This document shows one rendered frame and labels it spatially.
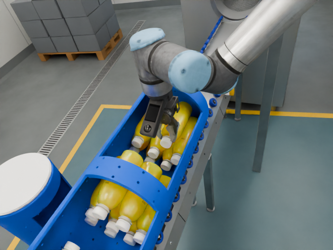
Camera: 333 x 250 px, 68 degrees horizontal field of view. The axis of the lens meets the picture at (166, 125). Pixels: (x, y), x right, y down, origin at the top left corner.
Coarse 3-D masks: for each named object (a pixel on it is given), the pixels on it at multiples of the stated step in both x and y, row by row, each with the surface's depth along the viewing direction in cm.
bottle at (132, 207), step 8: (144, 168) 75; (152, 168) 75; (160, 168) 76; (160, 176) 76; (128, 192) 70; (128, 200) 68; (136, 200) 68; (120, 208) 68; (128, 208) 67; (136, 208) 67; (144, 208) 69; (120, 216) 67; (128, 216) 66; (136, 216) 67
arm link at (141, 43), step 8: (144, 32) 62; (152, 32) 60; (160, 32) 59; (136, 40) 58; (144, 40) 58; (152, 40) 57; (160, 40) 59; (136, 48) 59; (144, 48) 58; (152, 48) 58; (136, 56) 61; (144, 56) 59; (136, 64) 64; (144, 64) 60; (144, 72) 64; (144, 80) 66; (152, 80) 65; (160, 80) 65
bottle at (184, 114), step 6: (180, 102) 95; (186, 102) 95; (180, 108) 92; (186, 108) 93; (174, 114) 90; (180, 114) 90; (186, 114) 91; (180, 120) 88; (186, 120) 91; (180, 126) 87; (162, 132) 87; (168, 132) 85; (180, 132) 87
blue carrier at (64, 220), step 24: (144, 96) 103; (192, 96) 89; (120, 144) 94; (192, 144) 84; (96, 168) 67; (120, 168) 66; (72, 192) 65; (144, 192) 64; (168, 192) 70; (72, 216) 75; (48, 240) 68; (72, 240) 75; (96, 240) 79; (120, 240) 80; (144, 240) 61
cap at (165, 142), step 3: (162, 138) 85; (165, 138) 83; (168, 138) 84; (162, 141) 83; (165, 141) 83; (168, 141) 83; (171, 141) 84; (162, 144) 85; (165, 144) 84; (168, 144) 83; (165, 147) 85; (168, 147) 84
